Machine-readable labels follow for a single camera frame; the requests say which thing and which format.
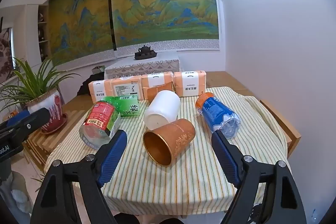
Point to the landscape painting wall scroll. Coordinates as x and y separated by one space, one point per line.
168 6
78 24

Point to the wooden slatted stand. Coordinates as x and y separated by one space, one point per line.
48 141

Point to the red label plastic bottle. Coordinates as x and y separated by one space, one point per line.
99 123

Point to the copper metal cup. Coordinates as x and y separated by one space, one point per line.
170 140

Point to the orange patterned cup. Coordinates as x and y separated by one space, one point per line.
160 90

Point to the white patterned cloth table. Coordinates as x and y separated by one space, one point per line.
143 67

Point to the green tea box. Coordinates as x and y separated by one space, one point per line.
124 104

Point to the striped tablecloth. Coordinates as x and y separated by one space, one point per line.
189 174

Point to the white cup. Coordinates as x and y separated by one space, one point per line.
162 109

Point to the wooden display shelf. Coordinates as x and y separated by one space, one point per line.
43 29

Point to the blue label plastic bottle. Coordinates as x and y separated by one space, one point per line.
218 115

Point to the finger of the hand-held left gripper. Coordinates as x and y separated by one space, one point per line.
30 123

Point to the potted spider plant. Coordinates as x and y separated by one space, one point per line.
35 96

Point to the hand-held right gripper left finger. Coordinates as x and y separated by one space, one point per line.
111 154

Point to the orange tissue pack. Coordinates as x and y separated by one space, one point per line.
115 90
190 83
157 80

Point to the wooden table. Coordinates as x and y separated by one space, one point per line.
273 113

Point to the red branch wall painting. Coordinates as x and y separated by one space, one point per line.
5 54

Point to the dark tea set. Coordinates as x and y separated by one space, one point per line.
145 52

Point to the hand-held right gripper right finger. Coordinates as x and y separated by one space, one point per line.
227 154

